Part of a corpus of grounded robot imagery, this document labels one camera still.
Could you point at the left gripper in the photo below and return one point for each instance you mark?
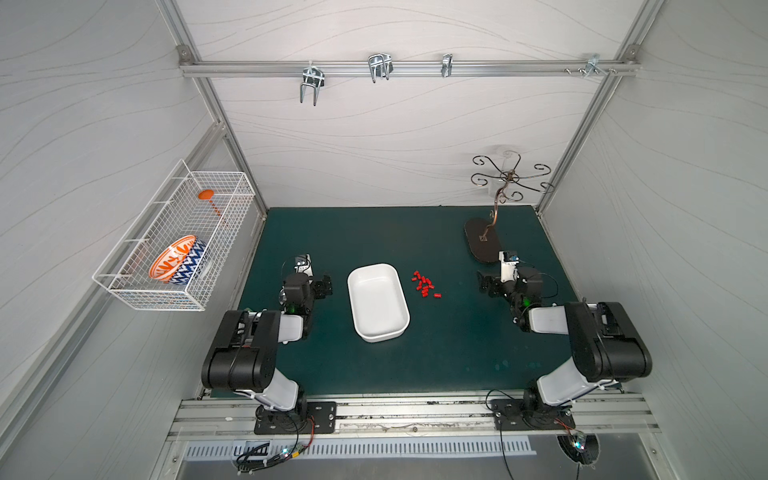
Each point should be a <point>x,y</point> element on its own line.
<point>318,285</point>

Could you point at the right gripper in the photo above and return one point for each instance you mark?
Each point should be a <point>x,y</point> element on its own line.
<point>497,284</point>

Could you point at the white plastic storage box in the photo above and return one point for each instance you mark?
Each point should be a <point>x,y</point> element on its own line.
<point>378,304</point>

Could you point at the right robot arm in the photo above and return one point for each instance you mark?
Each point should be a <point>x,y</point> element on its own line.
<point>606,350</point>

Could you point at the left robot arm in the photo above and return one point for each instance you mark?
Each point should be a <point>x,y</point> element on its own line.
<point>242,358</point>

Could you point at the green table mat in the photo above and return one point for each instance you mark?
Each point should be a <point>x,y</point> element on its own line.
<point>462,341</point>

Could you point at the blue white patterned bowl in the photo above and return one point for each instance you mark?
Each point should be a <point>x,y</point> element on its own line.
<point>190,264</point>

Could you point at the orange ball on stick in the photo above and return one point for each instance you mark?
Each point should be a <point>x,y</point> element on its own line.
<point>208,196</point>

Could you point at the orange white patterned bowl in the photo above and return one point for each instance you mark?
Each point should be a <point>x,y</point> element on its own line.
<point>170,260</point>

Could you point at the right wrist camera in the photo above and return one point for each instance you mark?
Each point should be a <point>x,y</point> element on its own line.
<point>509,261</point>

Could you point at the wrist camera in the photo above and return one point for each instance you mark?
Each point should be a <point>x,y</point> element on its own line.
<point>509,261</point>
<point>303,265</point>

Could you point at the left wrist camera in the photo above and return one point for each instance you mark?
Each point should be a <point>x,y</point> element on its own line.
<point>303,265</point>

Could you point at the copper wire jewelry stand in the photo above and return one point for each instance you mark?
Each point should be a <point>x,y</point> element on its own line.
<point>508,182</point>

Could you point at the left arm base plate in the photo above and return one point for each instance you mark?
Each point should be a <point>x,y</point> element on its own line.
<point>306,418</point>

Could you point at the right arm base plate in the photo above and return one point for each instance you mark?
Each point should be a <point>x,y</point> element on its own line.
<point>514,415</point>

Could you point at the white wire basket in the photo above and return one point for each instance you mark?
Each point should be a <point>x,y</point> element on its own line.
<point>172,213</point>

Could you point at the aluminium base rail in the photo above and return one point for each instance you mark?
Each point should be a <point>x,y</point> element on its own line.
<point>417,414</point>

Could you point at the aluminium cross rail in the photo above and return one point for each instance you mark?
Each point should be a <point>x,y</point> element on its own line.
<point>402,68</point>

